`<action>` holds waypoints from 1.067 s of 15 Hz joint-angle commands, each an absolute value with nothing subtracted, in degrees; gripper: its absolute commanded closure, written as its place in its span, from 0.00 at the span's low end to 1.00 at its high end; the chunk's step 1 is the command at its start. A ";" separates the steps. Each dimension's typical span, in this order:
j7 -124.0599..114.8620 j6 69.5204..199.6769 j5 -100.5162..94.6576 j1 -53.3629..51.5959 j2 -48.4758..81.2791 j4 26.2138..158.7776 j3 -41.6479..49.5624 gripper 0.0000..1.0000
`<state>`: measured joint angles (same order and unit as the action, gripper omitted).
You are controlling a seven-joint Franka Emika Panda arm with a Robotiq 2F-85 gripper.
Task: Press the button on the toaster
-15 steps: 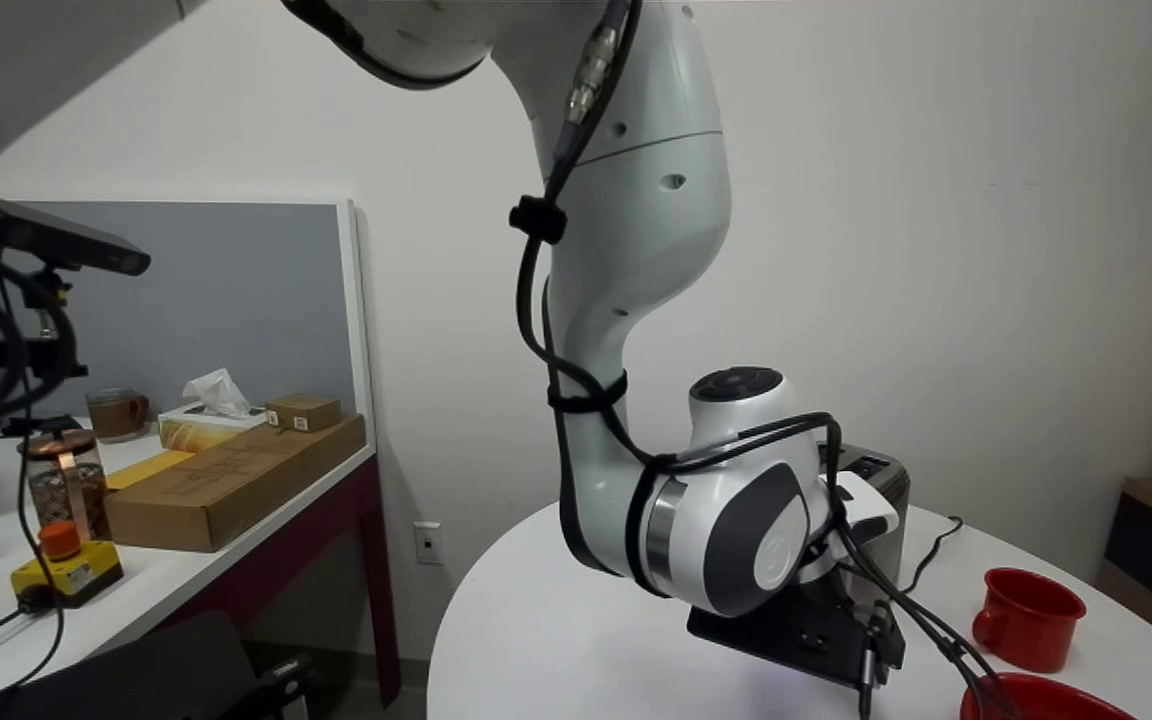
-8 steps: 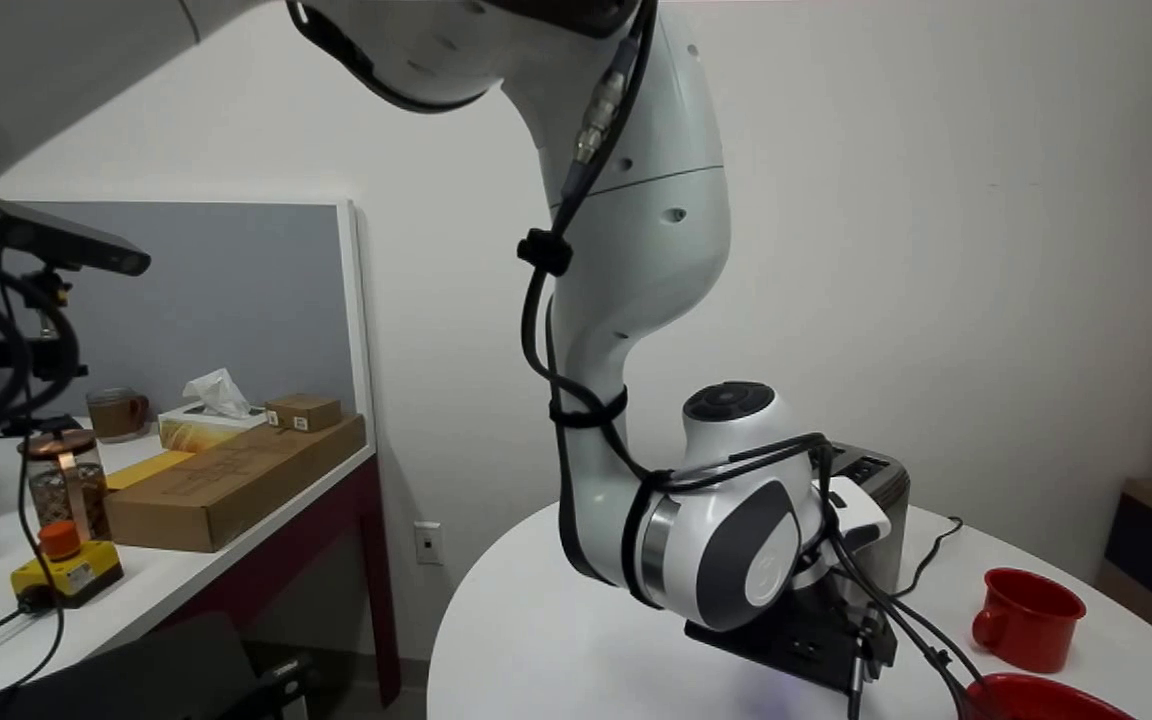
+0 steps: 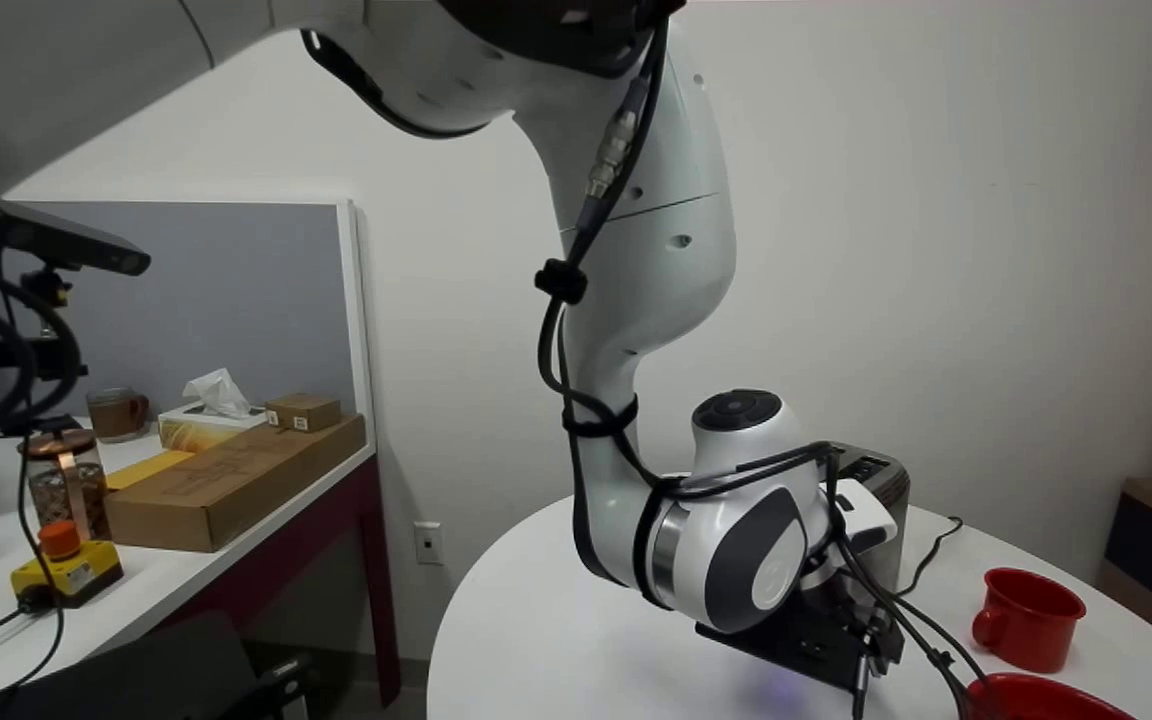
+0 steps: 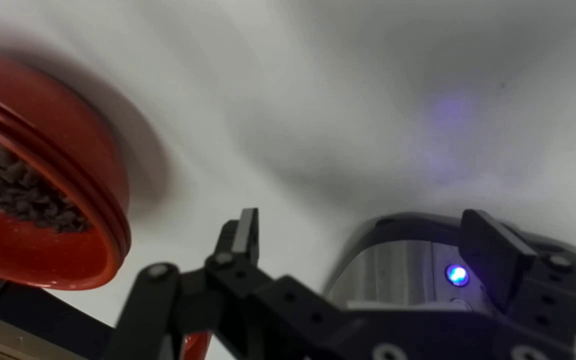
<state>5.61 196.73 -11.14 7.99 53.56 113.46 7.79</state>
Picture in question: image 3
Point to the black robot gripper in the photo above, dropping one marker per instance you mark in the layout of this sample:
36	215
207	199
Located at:
800	641

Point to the silver two-slot toaster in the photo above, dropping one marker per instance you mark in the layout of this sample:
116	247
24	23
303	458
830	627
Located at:
884	474

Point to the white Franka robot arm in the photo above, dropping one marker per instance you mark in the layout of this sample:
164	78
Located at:
656	242

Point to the red mug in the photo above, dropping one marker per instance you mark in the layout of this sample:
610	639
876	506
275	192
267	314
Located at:
1024	627

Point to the red bowl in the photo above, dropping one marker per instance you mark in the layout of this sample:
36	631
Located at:
1040	700

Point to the small brown cardboard box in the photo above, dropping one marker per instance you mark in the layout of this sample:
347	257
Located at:
306	413

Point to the large flat cardboard box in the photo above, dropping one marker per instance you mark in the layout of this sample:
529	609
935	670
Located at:
222	487

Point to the tissue box with white tissue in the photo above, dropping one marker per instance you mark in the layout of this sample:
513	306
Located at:
215	418

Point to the white desk with maroon legs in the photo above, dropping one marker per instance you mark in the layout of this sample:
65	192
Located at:
160	580

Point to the black office chair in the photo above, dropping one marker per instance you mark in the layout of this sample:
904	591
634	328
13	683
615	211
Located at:
149	683

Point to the grey partition panel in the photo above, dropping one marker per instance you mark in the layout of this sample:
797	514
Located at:
231	306

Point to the yellow flat packet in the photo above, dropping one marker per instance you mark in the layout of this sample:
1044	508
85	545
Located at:
147	471

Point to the brown cup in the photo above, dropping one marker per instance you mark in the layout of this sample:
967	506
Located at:
116	411

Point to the yellow emergency stop box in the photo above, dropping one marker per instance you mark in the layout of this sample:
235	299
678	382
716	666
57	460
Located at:
68	571

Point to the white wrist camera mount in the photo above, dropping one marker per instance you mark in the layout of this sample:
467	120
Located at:
866	514

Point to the white wall outlet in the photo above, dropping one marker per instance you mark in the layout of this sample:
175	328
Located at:
429	545

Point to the black stereo camera bar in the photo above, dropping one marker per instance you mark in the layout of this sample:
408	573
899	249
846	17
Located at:
68	242

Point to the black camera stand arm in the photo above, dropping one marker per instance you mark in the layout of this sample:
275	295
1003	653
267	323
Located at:
2	354

